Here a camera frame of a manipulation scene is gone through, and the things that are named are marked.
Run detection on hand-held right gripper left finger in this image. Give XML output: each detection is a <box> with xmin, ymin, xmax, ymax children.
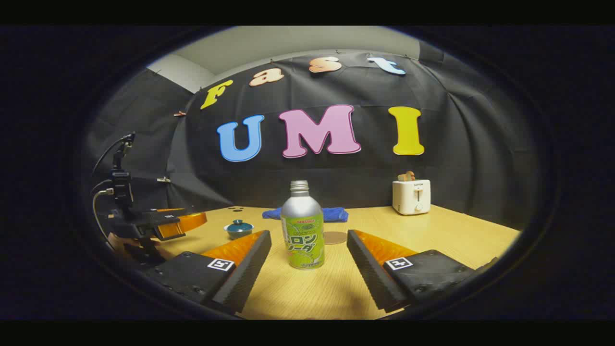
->
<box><xmin>144</xmin><ymin>230</ymin><xmax>272</xmax><ymax>314</ymax></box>

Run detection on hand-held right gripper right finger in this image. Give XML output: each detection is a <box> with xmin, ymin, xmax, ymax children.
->
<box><xmin>346</xmin><ymin>229</ymin><xmax>476</xmax><ymax>313</ymax></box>

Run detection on teal teacup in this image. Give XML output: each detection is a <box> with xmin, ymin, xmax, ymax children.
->
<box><xmin>223</xmin><ymin>225</ymin><xmax>255</xmax><ymax>240</ymax></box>

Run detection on silver green-label water bottle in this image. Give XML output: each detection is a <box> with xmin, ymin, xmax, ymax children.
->
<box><xmin>280</xmin><ymin>180</ymin><xmax>326</xmax><ymax>270</ymax></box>

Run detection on blue towel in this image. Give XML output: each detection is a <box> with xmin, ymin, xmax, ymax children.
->
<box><xmin>262</xmin><ymin>207</ymin><xmax>350</xmax><ymax>223</ymax></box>

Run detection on white toaster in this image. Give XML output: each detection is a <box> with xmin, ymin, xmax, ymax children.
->
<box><xmin>392</xmin><ymin>179</ymin><xmax>432</xmax><ymax>216</ymax></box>

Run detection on black backdrop cloth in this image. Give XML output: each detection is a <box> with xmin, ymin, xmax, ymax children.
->
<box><xmin>79</xmin><ymin>50</ymin><xmax>543</xmax><ymax>232</ymax></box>

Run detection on grey cable with metal plug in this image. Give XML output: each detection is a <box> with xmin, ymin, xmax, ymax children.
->
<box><xmin>92</xmin><ymin>188</ymin><xmax>116</xmax><ymax>243</ymax></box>

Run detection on thin black cable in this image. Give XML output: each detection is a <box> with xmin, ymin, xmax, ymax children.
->
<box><xmin>92</xmin><ymin>135</ymin><xmax>133</xmax><ymax>174</ymax></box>

